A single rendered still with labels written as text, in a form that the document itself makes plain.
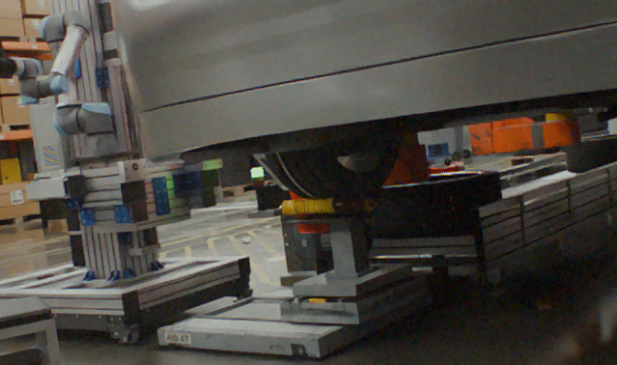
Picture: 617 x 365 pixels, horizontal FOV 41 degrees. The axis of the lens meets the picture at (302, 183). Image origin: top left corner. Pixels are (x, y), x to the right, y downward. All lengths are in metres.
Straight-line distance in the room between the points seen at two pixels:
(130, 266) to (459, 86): 2.56
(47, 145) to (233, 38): 2.28
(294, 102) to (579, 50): 0.69
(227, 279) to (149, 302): 0.51
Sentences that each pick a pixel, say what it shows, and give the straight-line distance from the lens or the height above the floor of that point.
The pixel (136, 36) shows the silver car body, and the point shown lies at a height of 1.10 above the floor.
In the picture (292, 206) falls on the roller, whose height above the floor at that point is 0.52.
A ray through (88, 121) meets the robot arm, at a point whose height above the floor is 0.97.
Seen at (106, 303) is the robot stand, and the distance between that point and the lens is 3.65.
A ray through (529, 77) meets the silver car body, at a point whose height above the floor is 0.83.
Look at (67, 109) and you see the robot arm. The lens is 3.82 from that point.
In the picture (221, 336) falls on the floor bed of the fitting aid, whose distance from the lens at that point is 3.22.
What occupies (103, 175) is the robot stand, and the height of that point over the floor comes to 0.73.
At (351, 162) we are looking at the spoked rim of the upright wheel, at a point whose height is 0.65.
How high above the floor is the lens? 0.77
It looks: 3 degrees down
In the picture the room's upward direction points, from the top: 7 degrees counter-clockwise
